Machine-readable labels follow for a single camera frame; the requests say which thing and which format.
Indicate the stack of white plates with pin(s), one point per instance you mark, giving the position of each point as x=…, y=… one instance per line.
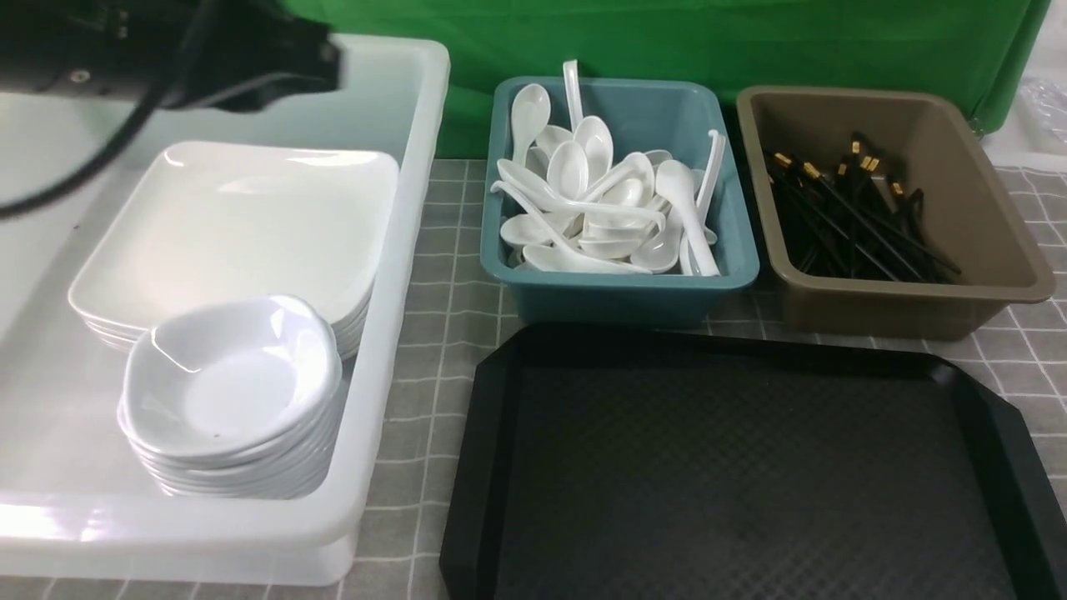
x=350, y=329

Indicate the white ceramic spoon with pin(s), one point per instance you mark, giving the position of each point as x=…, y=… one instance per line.
x=674, y=182
x=568, y=171
x=530, y=114
x=567, y=260

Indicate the stack of white bowls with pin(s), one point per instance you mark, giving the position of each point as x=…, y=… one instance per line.
x=250, y=475

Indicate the brown plastic chopstick bin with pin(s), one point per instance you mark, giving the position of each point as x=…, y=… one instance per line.
x=968, y=213

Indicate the large white plastic bin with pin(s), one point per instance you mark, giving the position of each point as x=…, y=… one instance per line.
x=76, y=502

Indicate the grey checked tablecloth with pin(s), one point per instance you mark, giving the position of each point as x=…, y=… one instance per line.
x=442, y=333

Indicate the top stacked white square plate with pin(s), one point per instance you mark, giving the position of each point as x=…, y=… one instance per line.
x=214, y=222

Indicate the black plastic tray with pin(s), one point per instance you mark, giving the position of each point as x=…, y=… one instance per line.
x=605, y=462

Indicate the top stacked white bowl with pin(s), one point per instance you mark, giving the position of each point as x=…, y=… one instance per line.
x=276, y=327

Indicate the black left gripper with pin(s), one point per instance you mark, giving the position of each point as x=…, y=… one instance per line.
x=258, y=52

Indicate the pile of black chopsticks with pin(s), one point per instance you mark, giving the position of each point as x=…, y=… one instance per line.
x=854, y=219

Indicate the green backdrop cloth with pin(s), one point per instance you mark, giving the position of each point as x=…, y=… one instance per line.
x=972, y=53

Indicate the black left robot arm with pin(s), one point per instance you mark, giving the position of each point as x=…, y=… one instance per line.
x=109, y=50

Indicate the teal plastic spoon bin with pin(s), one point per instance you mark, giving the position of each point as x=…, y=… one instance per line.
x=643, y=115

